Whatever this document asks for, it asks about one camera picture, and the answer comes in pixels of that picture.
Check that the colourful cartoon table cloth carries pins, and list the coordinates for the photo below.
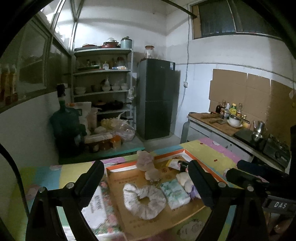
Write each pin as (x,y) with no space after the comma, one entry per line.
(54,177)

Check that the floral tissue package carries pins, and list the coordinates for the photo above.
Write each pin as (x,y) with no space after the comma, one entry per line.
(100,215)

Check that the black refrigerator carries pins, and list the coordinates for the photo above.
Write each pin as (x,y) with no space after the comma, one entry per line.
(156,85)

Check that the glass jar on refrigerator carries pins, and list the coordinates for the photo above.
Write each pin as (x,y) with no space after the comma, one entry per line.
(149,51)

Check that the pale green tissue pack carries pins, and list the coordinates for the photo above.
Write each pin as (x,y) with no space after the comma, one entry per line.
(175,194)

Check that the red pot on shelf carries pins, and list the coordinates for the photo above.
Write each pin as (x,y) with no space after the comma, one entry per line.
(111,43)

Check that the pink item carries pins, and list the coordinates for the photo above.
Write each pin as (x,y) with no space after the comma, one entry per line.
(145,163)

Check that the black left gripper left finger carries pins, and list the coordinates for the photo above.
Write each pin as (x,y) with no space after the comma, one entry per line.
(44,222)

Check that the kitchen counter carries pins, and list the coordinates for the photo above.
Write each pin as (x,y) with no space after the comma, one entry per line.
(238,141)

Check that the glass door wall cabinet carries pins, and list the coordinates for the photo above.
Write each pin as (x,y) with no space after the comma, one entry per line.
(33,64)

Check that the plush doll purple dress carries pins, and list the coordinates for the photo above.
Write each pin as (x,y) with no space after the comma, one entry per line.
(188,185)

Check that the black induction cooker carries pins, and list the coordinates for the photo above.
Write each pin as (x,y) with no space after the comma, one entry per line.
(246,136)

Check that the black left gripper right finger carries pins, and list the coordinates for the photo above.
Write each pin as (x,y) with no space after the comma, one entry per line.
(248,220)

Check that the clear plastic bag on floor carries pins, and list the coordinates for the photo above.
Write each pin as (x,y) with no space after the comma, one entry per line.
(120,127)

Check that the yellow cartoon snack pouch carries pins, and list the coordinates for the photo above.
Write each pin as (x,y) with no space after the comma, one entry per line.
(178,164)

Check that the orange rimmed cardboard box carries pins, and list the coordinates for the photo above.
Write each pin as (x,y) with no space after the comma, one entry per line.
(183,223)

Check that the teal enamel pot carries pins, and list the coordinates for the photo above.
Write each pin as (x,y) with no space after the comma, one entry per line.
(126,43)

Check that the green water jug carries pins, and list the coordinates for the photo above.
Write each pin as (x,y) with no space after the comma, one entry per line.
(68,132)

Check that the metal kitchen shelf rack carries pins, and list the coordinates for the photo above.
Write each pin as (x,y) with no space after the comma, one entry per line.
(104,77)

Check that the white fluffy scrunchie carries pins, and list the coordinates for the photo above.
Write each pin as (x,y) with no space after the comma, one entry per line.
(146,202)

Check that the white bowl on counter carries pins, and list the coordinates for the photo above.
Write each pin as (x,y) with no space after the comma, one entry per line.
(234,121)

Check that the brown cardboard wall sheet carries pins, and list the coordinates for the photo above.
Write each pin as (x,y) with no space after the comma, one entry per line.
(262,99)

